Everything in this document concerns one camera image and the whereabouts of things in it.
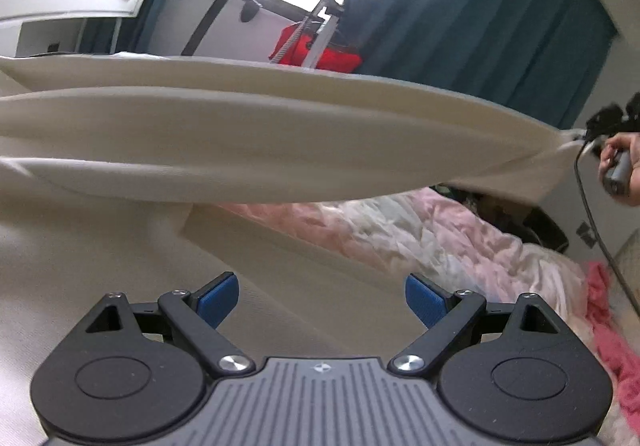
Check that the red bag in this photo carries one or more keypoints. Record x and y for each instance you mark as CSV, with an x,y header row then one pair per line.
x,y
340,57

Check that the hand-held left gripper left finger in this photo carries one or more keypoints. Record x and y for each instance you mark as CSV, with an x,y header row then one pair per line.
x,y
218,302

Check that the deep pink cloth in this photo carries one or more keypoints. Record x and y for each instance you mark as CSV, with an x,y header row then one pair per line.
x,y
615,336

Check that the black wall socket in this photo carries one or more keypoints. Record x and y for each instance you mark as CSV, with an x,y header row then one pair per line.
x,y
53,47

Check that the wall socket with charger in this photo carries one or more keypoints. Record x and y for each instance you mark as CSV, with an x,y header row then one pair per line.
x,y
586,232

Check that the cream white sweatshirt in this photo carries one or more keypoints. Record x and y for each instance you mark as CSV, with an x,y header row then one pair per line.
x,y
250,136

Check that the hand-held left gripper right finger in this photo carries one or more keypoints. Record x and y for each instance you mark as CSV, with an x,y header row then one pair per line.
x,y
425,302

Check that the person's right hand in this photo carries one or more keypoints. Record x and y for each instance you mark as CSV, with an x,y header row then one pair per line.
x,y
636,166

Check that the small black object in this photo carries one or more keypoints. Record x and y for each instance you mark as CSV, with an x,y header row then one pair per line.
x,y
249,9

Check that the wide blue curtain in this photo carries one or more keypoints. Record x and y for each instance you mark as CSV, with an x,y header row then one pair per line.
x,y
475,16

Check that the garment steamer stand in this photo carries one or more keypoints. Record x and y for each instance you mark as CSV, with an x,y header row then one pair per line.
x,y
325,16

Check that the pink and blue bed blanket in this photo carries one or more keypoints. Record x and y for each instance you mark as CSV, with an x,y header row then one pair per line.
x,y
425,236

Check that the white dressing table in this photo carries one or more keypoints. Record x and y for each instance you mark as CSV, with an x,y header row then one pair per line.
x,y
60,6

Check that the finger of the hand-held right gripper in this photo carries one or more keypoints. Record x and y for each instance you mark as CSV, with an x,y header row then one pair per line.
x,y
600,122

